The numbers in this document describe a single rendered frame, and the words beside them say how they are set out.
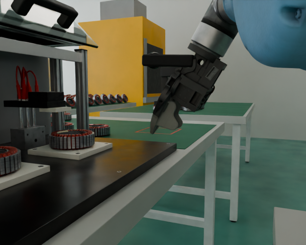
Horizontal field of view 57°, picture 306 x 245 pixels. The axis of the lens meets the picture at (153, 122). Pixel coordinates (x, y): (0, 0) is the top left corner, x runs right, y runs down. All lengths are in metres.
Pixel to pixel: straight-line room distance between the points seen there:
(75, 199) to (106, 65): 4.06
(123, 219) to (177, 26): 5.69
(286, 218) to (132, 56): 3.93
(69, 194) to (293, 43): 0.37
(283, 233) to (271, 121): 5.31
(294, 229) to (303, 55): 0.27
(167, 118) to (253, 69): 5.12
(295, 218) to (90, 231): 0.28
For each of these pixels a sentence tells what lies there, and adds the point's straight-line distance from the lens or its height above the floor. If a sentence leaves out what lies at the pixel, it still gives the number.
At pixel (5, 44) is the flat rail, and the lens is 0.74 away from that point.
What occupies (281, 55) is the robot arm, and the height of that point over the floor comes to 0.95.
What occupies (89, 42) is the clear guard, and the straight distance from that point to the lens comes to 0.55.
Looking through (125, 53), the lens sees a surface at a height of 1.44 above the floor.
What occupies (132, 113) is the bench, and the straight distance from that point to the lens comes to 2.13.
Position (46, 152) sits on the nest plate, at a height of 0.78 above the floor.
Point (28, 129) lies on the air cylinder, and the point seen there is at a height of 0.82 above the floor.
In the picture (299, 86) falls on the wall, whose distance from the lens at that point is 5.70.
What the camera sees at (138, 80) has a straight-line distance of 4.19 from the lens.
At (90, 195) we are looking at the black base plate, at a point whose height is 0.77.
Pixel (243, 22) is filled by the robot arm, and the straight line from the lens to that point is 0.26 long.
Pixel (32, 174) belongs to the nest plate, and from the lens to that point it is 0.56.
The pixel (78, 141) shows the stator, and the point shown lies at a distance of 0.70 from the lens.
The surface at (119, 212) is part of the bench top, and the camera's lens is 0.45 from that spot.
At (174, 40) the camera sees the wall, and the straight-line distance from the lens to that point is 6.01.
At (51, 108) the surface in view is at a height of 0.88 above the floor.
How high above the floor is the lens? 0.93
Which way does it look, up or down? 7 degrees down
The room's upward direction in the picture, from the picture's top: straight up
